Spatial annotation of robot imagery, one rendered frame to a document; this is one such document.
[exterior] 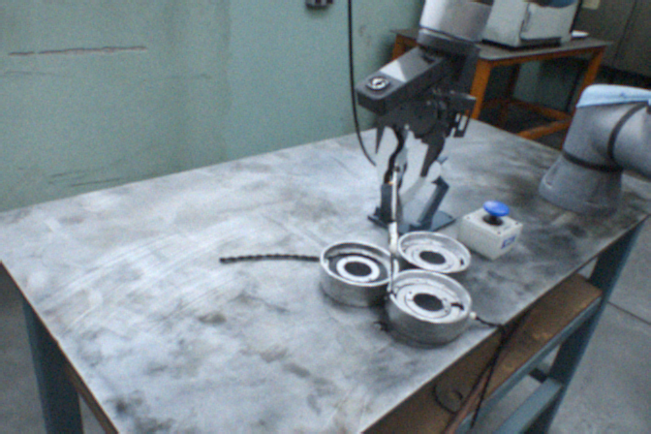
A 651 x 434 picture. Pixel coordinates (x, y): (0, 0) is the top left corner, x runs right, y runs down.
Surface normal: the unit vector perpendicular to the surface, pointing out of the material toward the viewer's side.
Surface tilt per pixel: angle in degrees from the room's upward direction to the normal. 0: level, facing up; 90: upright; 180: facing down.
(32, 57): 90
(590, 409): 0
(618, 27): 90
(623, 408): 0
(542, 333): 0
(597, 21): 90
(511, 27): 90
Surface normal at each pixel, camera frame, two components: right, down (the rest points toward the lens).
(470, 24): 0.25, 0.45
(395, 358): 0.12, -0.87
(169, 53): 0.69, 0.42
